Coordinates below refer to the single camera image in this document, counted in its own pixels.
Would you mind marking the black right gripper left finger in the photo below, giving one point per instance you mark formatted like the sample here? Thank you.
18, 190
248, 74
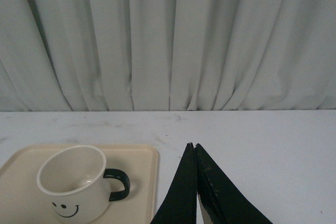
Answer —
179, 205

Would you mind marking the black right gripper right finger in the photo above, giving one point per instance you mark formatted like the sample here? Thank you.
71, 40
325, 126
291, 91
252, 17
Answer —
220, 198

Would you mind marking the white smiley mug black handle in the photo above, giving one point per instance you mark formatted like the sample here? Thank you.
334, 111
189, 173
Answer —
77, 185

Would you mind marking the beige rectangular plastic tray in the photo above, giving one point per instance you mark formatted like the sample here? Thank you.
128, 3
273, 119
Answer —
22, 201

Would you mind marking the grey-white pleated curtain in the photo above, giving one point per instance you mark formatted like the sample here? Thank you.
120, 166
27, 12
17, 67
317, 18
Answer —
167, 55

